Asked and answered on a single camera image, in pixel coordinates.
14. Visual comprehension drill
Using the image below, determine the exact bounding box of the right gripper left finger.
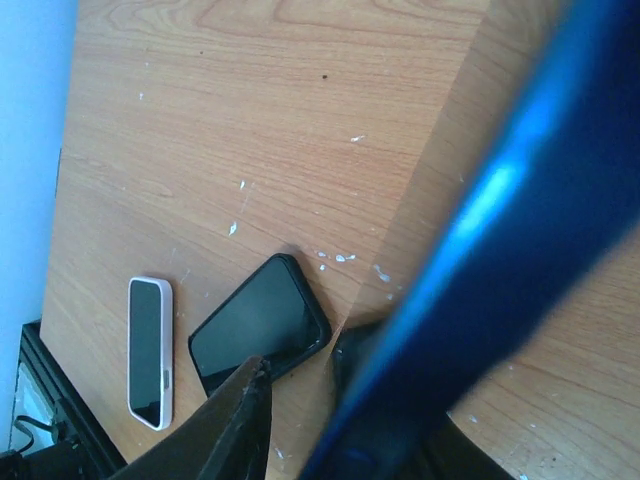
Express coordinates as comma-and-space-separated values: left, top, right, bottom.
113, 356, 272, 479

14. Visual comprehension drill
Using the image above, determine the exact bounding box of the phone in pink case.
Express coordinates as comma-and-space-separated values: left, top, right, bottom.
127, 276, 174, 431

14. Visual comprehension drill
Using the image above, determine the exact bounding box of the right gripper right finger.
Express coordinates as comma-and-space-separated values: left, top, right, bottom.
331, 324, 511, 479

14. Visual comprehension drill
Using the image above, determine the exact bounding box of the blue phone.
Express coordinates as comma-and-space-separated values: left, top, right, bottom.
301, 1, 639, 479

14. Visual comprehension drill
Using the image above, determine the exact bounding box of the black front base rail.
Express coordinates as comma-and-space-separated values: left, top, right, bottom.
1, 321, 127, 479

